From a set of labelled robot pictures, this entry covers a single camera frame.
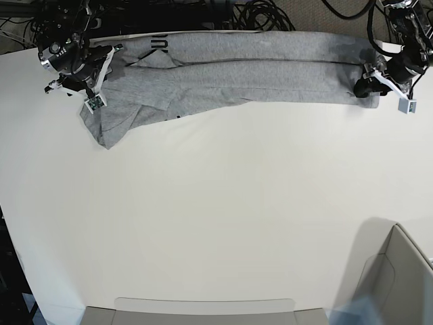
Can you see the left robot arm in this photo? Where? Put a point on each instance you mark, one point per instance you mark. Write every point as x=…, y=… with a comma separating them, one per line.
x=409, y=20

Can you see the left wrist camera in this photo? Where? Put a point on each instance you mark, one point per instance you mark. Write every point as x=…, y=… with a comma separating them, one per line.
x=407, y=105

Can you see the grey T-shirt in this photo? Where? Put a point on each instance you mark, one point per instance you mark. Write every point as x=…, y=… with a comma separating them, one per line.
x=163, y=77

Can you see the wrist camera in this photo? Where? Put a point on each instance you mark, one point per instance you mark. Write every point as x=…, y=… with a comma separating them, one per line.
x=95, y=103
x=407, y=105

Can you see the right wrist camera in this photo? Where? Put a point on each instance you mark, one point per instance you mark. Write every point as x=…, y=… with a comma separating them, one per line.
x=95, y=103

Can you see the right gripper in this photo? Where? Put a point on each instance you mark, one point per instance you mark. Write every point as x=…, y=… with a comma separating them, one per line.
x=80, y=68

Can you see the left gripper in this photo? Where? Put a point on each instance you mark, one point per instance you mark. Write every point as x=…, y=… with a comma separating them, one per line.
x=404, y=69

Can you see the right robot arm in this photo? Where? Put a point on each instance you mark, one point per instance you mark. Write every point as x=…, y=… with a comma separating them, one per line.
x=61, y=22

